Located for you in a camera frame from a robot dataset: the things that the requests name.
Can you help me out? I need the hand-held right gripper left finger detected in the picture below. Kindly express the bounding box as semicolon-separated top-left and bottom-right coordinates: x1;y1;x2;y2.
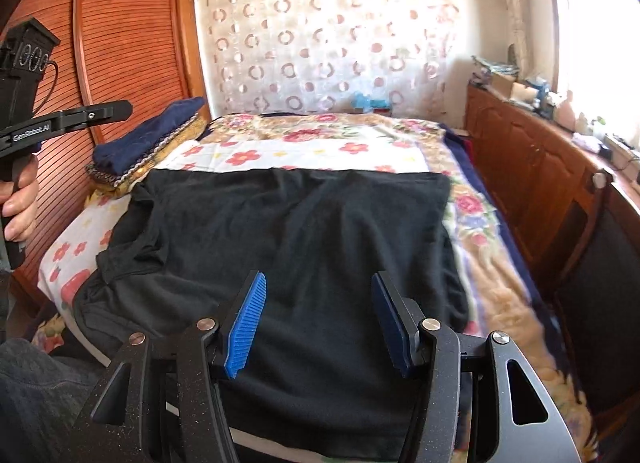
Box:
75;270;268;463

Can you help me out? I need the wooden cabinet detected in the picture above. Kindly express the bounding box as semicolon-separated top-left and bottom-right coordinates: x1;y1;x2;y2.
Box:
465;83;640;294

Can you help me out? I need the beige side curtain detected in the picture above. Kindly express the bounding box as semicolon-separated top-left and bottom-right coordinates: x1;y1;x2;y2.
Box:
495;0;557;84

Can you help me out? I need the person's left hand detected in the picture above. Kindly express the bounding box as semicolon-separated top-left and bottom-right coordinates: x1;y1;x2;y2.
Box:
0;155;40;244

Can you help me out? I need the stack of folded clothes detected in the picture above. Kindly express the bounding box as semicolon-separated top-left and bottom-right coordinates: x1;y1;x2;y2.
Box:
84;115;213;192

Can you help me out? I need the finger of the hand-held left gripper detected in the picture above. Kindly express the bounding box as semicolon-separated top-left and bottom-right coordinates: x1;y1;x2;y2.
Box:
47;100;133;138

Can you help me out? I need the wooden slatted wardrobe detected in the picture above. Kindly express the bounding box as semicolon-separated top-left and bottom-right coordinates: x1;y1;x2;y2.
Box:
0;0;211;304

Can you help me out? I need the person's grey trouser leg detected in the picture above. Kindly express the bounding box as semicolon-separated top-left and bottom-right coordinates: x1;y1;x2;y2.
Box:
0;338;103;463

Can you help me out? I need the circle patterned sheer curtain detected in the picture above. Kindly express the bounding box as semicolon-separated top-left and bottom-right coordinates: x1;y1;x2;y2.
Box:
195;0;461;116

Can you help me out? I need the thin black cable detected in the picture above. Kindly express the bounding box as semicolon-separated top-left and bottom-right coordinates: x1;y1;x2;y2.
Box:
31;60;60;114

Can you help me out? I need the black t-shirt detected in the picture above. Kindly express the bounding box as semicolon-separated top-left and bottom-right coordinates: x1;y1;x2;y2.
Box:
75;168;471;461

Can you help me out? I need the white plastic bottle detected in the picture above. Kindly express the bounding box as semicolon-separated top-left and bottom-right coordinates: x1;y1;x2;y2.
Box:
557;98;577;130

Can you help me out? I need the blue plastic bag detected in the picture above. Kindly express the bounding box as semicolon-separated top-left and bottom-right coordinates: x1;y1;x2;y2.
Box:
352;91;394;112

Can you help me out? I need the window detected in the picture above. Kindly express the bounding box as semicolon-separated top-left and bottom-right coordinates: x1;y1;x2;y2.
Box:
550;0;640;154

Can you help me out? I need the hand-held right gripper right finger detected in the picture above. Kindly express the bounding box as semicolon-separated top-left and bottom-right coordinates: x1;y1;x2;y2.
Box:
371;270;581;463

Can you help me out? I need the dark chair with wooden frame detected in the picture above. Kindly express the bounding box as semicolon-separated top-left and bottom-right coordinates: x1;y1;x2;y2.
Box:
550;170;640;424

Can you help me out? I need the floral bedspread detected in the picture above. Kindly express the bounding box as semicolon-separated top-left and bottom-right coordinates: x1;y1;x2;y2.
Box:
32;113;591;444

